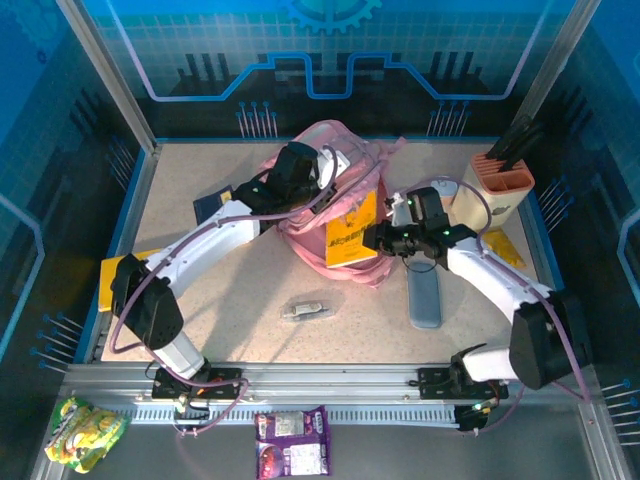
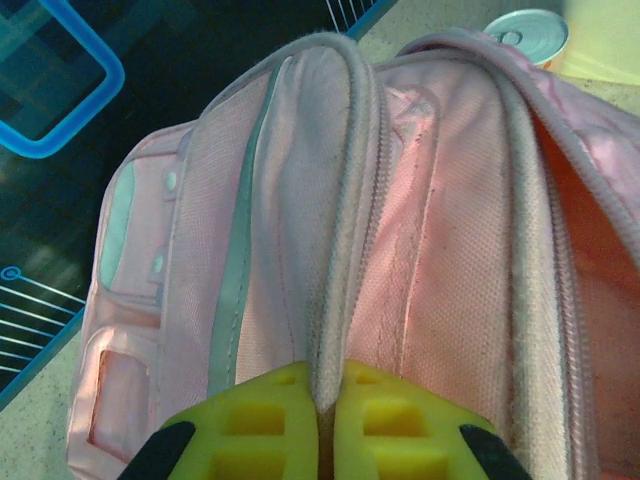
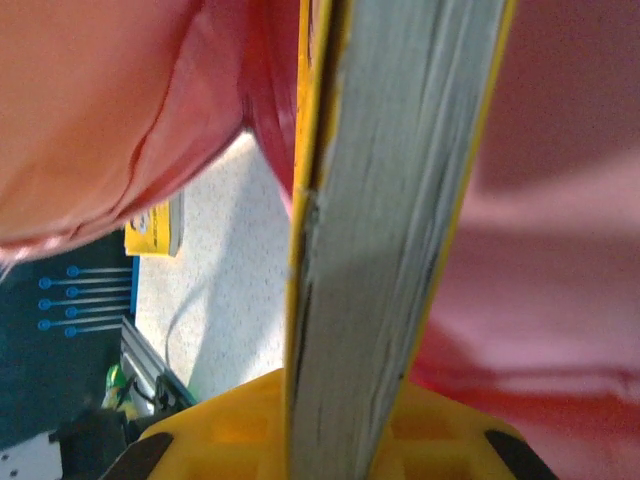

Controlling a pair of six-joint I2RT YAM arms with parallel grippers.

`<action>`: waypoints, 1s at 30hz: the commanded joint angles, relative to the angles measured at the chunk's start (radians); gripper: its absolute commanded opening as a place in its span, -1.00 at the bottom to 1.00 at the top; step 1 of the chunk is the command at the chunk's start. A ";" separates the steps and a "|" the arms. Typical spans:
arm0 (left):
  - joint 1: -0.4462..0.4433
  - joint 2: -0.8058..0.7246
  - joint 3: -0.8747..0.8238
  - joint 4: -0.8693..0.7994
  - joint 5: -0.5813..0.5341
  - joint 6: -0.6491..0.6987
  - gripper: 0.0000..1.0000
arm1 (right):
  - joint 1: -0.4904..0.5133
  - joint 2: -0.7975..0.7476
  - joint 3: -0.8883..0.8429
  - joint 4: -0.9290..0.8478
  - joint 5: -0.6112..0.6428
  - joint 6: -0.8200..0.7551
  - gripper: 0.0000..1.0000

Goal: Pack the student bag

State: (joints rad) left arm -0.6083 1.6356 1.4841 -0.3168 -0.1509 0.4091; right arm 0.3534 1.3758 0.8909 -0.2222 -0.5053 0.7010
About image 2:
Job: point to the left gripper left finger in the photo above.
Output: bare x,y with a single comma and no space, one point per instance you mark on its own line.
250,430

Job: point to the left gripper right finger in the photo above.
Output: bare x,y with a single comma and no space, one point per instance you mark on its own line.
400,430

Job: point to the pink student backpack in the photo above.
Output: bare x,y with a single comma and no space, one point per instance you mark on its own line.
400,225

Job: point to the beverage can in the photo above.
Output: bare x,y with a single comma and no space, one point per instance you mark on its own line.
530,30

